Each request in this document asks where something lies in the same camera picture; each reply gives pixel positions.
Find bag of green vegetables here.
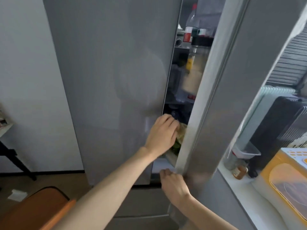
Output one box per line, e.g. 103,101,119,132
171,123,188,156

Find orange chair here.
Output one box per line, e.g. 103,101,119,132
0,186,77,230

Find grey refrigerator door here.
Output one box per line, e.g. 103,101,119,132
175,0,307,189

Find clear plastic container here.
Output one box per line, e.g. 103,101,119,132
231,141,261,161

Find yellow and white box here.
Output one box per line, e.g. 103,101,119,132
251,147,307,230

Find clear bottle with red cap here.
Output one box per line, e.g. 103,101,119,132
183,3,199,43

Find person's left forearm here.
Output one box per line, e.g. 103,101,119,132
51,146,160,230

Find grey window blinds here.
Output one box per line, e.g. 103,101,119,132
266,26,307,86

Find person's right forearm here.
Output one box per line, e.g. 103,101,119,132
169,193,238,230

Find black appliance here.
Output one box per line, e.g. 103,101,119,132
248,96,307,178

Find black stand leg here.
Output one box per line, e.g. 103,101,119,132
0,141,37,181

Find small orange jar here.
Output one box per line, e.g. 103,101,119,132
232,165,248,180

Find grey refrigerator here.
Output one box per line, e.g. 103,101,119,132
42,0,255,230

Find person's right hand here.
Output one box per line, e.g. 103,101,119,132
160,169,193,205

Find person's left hand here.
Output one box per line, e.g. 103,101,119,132
143,114,180,158

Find white paper sheet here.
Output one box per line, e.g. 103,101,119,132
8,189,28,202

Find jar with yellow label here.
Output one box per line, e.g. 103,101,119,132
181,37,213,95

